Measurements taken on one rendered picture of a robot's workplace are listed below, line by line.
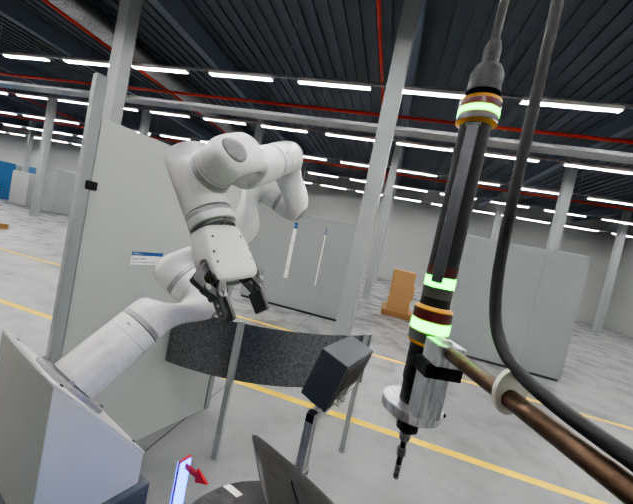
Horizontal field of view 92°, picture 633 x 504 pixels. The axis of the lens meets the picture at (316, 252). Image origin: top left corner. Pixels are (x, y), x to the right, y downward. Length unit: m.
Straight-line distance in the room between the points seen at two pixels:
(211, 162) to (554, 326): 6.72
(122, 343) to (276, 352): 1.48
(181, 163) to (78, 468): 0.67
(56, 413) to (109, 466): 0.21
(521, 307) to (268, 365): 5.26
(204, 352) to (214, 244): 1.86
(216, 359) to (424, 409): 2.04
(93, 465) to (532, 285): 6.48
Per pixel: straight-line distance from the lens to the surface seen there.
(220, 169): 0.53
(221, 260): 0.52
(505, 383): 0.28
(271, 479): 0.31
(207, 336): 2.32
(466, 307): 6.47
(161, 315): 0.92
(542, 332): 6.91
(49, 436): 0.85
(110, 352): 0.91
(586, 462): 0.24
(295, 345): 2.26
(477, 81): 0.42
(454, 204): 0.37
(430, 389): 0.38
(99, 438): 0.91
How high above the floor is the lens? 1.62
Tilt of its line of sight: 3 degrees down
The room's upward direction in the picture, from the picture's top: 12 degrees clockwise
